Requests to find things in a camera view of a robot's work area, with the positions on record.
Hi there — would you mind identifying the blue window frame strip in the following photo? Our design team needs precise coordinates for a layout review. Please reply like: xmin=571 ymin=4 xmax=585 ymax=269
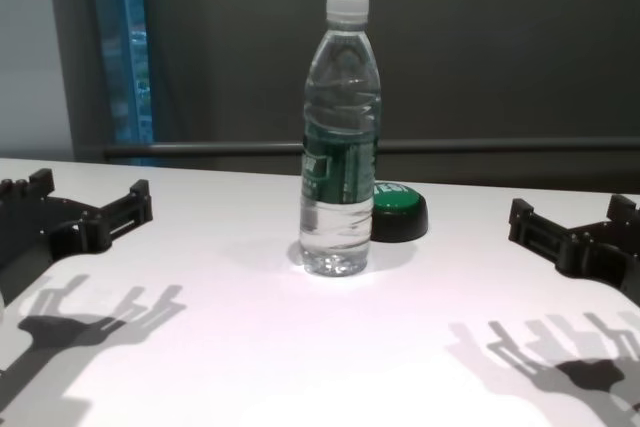
xmin=94 ymin=0 xmax=157 ymax=144

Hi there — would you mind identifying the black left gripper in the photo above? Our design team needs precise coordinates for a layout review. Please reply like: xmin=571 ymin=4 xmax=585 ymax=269
xmin=0 ymin=168 xmax=154 ymax=299

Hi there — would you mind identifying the green YES push button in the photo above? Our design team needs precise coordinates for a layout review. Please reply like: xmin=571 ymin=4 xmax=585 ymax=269
xmin=369 ymin=180 xmax=430 ymax=244

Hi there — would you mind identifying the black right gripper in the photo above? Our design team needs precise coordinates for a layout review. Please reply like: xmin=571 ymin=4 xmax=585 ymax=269
xmin=507 ymin=193 xmax=640 ymax=309

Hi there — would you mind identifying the clear water bottle green label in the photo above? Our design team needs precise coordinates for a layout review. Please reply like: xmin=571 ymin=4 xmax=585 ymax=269
xmin=298 ymin=0 xmax=383 ymax=278

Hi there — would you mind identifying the grey wall handrail bar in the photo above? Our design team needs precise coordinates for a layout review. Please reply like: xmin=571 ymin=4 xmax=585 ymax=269
xmin=102 ymin=138 xmax=640 ymax=161

